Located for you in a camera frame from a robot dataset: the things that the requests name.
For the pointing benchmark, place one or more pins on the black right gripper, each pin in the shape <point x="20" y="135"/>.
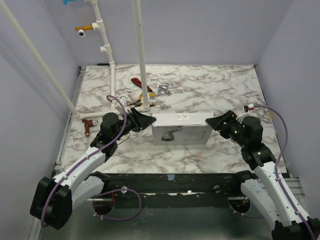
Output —
<point x="227" y="124"/>

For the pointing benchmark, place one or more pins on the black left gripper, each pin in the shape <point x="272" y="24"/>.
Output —
<point x="140" y="121"/>

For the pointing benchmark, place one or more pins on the white hair clipper kit box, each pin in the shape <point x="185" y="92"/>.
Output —
<point x="181" y="129"/>

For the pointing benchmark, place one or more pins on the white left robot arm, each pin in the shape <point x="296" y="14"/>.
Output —
<point x="55" y="198"/>

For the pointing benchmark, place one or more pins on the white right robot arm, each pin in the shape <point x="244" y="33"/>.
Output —
<point x="263" y="184"/>

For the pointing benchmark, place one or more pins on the red black utility knife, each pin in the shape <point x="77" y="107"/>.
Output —
<point x="138" y="83"/>

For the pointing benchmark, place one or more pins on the chrome faucet fitting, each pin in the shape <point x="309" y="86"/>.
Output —
<point x="164" y="88"/>

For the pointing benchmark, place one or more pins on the brown garden faucet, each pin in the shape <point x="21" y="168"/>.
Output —
<point x="88" y="124"/>

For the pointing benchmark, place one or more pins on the orange faucet on pipe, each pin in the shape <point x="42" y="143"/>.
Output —
<point x="81" y="30"/>

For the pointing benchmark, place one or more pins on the yellow handled pliers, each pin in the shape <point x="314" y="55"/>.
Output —
<point x="138" y="102"/>

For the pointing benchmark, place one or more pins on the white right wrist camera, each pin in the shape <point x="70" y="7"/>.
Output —
<point x="247" y="112"/>

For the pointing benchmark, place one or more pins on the yellow wire brush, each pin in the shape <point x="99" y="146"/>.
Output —
<point x="152" y="95"/>

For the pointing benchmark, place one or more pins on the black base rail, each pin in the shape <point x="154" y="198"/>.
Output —
<point x="163" y="191"/>

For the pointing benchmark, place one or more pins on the white PVC pipe frame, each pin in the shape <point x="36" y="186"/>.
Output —
<point x="98" y="25"/>

